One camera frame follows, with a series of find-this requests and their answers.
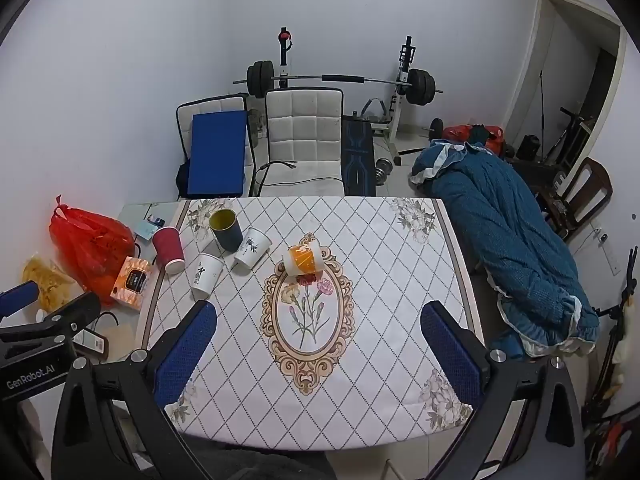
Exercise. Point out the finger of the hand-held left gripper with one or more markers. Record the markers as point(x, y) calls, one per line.
point(70, 310)
point(17, 297)

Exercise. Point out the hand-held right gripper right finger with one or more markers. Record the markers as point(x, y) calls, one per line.
point(452, 355)

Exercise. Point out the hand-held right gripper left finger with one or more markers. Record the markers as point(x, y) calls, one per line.
point(185, 355)

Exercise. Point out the orange and white paper cup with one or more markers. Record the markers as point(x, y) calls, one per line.
point(302, 260)

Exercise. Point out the white paper cup figure print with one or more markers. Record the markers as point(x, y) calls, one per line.
point(205, 277)

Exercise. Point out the red paper cup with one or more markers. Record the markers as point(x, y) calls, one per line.
point(167, 250)

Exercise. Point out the white paper cup leaf print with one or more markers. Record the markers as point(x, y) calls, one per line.
point(250, 252)

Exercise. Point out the dark blue cup yellow inside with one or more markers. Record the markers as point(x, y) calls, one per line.
point(230, 237)

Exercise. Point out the yellow plastic bag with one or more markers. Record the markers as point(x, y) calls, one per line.
point(45, 280)

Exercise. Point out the black power adapter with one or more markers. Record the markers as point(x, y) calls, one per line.
point(92, 344)

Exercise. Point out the red plastic bag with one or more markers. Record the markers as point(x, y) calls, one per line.
point(85, 245)

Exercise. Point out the orange tissue box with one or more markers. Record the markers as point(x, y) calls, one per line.
point(131, 282)

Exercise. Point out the floral diamond pattern tablecloth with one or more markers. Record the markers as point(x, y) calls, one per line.
point(370, 285)

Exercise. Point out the light blue card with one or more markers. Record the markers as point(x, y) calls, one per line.
point(146, 232)

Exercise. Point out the teal ruffled blanket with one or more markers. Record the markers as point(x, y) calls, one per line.
point(505, 230)

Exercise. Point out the black tripod stand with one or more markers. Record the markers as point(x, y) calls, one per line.
point(617, 320)

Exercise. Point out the white power strip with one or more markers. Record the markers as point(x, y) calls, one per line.
point(611, 255)

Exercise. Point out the metal dumbbell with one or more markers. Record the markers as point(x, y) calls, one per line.
point(384, 169)

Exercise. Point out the blue flat board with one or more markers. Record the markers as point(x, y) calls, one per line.
point(217, 155)

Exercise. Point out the brown wooden chair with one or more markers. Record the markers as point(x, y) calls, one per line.
point(592, 195)

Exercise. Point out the black and blue bench pad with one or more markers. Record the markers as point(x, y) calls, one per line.
point(357, 157)

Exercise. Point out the black round container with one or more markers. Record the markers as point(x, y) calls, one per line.
point(528, 147)

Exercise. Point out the white quilted chair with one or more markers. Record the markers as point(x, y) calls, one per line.
point(215, 106)
point(305, 130)

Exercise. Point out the white barbell rack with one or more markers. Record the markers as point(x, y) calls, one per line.
point(402, 67)

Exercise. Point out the barbell with black plates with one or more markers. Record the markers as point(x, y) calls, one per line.
point(300, 78)

